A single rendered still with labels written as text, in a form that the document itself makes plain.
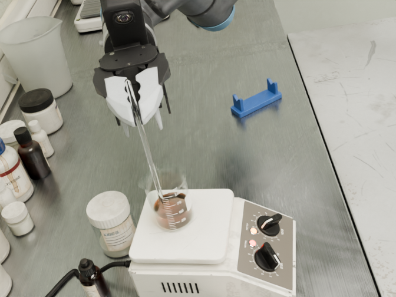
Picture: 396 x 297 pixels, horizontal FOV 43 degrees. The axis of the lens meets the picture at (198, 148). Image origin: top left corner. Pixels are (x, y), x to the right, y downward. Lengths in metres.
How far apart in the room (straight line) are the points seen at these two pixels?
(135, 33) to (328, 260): 0.38
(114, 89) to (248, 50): 0.63
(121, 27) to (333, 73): 0.55
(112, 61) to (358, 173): 0.41
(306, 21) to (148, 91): 1.60
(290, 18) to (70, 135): 1.28
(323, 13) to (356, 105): 1.19
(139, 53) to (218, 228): 0.24
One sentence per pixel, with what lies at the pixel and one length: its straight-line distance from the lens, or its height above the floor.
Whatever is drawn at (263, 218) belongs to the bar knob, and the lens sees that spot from 0.68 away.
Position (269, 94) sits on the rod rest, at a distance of 0.99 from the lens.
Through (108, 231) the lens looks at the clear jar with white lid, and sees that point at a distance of 0.71.
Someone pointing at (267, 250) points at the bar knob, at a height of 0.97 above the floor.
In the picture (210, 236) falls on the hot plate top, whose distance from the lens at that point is 0.62.
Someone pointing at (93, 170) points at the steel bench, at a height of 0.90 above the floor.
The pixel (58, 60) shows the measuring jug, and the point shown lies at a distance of 1.14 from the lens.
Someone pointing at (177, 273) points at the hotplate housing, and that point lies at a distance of 0.62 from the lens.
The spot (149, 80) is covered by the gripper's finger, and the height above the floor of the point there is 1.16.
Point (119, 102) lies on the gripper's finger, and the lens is 0.56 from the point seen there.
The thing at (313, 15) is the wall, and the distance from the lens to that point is 2.12.
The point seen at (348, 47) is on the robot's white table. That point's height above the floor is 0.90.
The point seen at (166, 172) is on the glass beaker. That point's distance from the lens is 0.63.
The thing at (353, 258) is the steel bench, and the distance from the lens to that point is 0.71.
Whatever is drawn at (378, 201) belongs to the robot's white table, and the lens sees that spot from 0.78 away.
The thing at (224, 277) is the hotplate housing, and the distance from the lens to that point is 0.61.
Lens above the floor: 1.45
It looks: 38 degrees down
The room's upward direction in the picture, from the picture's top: 12 degrees counter-clockwise
